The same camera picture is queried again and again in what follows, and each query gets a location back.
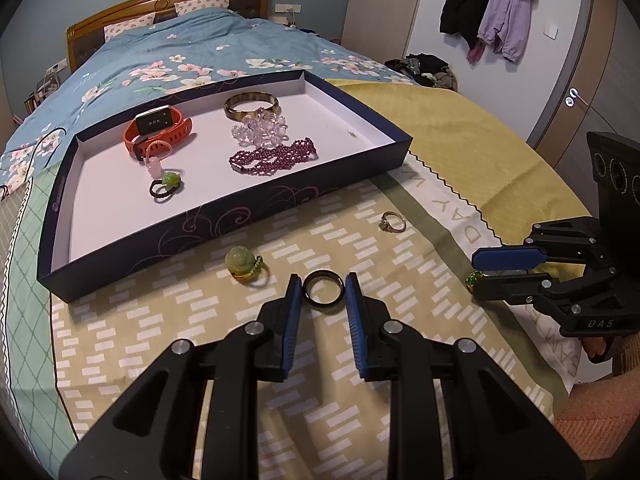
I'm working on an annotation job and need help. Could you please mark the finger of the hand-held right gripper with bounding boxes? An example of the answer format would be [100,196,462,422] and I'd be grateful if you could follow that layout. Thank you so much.
[471,217,618,273]
[472,267,621,331]

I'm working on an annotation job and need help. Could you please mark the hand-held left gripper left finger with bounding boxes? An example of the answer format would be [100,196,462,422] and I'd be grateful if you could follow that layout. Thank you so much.
[59,274,302,480]

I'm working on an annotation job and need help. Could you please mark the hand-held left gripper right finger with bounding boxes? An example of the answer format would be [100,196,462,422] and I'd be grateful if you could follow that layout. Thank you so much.
[345,271,586,480]

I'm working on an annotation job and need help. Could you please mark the pale green jade flower ring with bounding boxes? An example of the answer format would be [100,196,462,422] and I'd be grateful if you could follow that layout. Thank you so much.
[223,246,271,286]

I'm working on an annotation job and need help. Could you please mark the silver ring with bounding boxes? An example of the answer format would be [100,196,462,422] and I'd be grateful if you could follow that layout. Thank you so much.
[379,211,407,233]

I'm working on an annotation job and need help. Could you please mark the purple bead bracelet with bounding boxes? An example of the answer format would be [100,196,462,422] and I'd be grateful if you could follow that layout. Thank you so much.
[228,138,319,177]

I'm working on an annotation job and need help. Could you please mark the green jade black cord ring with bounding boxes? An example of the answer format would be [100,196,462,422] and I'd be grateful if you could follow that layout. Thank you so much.
[149,171,182,204]

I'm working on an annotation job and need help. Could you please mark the clear crystal bead bracelet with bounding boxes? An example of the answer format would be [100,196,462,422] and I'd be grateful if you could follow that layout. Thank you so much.
[231,107,289,148]

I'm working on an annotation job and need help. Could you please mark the dark blue shallow box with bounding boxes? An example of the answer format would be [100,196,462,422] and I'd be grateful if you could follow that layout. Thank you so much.
[36,69,414,305]

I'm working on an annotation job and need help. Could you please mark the tortoiseshell bangle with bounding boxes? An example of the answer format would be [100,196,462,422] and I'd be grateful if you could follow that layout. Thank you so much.
[223,90,280,123]

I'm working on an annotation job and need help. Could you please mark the orange smartwatch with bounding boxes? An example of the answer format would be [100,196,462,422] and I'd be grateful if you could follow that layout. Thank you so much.
[123,105,195,161]

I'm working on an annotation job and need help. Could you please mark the person's right forearm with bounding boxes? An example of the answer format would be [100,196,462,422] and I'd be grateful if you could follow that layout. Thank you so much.
[612,332,640,386]

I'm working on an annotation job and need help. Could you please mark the person's right hand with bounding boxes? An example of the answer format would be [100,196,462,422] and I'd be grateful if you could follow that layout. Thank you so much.
[580,335,608,363]

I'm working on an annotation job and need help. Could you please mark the beige door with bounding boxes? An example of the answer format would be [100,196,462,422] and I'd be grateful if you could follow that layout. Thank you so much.
[530,0,640,171]

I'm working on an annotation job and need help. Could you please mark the yellow green printed blanket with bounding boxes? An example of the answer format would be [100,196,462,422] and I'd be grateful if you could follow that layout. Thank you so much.
[0,77,593,480]

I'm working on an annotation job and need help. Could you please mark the orange knit garment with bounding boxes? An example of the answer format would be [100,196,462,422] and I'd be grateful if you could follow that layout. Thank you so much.
[552,375,640,461]

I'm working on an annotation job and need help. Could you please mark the purple jacket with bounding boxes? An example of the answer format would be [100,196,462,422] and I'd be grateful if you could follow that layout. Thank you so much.
[477,0,538,63]

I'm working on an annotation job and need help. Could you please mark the pile of dark clothes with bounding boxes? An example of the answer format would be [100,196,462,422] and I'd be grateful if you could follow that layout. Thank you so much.
[384,52,458,92]

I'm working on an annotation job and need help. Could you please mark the black jacket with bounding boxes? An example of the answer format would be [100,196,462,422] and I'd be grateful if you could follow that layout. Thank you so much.
[440,0,493,51]

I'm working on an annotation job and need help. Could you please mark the beige wardrobe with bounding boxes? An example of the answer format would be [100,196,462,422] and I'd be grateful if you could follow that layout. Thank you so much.
[342,0,426,61]

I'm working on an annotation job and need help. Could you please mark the blue floral duvet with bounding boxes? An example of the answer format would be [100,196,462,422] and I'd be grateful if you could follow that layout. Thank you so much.
[0,7,416,201]

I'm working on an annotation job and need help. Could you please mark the white dotted pillow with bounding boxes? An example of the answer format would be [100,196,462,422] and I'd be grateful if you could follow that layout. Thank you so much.
[174,0,231,16]
[103,11,157,42]

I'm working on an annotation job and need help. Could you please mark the bedside clutter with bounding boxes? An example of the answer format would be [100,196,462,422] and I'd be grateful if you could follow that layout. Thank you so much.
[22,67,63,113]

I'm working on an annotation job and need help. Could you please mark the black cable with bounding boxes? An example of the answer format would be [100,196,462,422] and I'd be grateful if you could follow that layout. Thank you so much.
[0,127,68,201]

